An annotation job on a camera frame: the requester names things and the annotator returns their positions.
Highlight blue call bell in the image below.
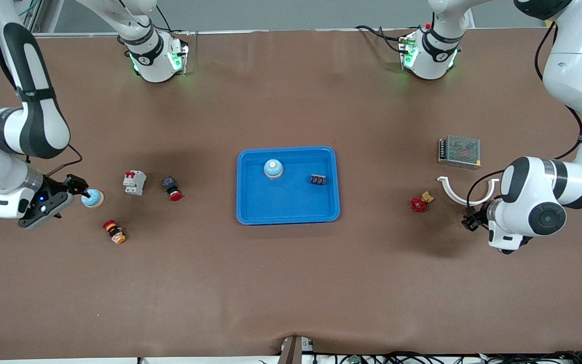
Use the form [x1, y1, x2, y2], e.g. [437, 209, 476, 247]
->
[263, 158, 284, 179]
[81, 189, 105, 209]

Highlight blue plastic tray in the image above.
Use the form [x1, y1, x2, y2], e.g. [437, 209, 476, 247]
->
[236, 146, 341, 225]

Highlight white half-round pipe clamp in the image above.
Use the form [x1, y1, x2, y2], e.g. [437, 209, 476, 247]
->
[436, 175, 499, 206]

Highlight red yellow emergency stop button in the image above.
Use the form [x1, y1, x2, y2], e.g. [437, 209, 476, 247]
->
[103, 219, 127, 245]

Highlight white circuit breaker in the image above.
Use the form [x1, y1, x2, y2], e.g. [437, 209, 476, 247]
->
[123, 170, 147, 196]

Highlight metal mesh power supply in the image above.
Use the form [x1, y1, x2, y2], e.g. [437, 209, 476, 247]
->
[438, 134, 482, 170]

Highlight red mushroom push button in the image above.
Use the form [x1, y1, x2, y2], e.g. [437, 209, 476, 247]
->
[162, 176, 183, 202]

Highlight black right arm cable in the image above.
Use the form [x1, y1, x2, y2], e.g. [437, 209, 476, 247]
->
[43, 144, 84, 177]

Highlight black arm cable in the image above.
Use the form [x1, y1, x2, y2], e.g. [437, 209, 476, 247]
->
[467, 20, 582, 210]
[43, 144, 84, 177]

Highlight brass valve red handle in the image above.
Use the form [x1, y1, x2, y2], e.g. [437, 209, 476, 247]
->
[410, 191, 434, 213]

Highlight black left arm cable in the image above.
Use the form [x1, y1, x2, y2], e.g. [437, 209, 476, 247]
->
[467, 20, 582, 210]

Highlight black cable bundle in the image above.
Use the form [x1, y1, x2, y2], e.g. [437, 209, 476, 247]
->
[311, 350, 582, 364]

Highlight aluminium frame profile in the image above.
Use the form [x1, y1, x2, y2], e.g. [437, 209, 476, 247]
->
[16, 0, 64, 36]

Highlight black right base cables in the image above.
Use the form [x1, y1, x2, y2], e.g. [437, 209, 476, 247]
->
[155, 4, 191, 37]

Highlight black base cables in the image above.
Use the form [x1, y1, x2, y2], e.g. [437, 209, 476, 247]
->
[355, 25, 409, 54]
[155, 4, 191, 37]

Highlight black left base cables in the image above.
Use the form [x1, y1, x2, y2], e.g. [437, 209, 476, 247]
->
[355, 25, 409, 54]

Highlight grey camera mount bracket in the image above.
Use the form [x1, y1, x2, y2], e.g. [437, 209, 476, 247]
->
[277, 335, 315, 364]

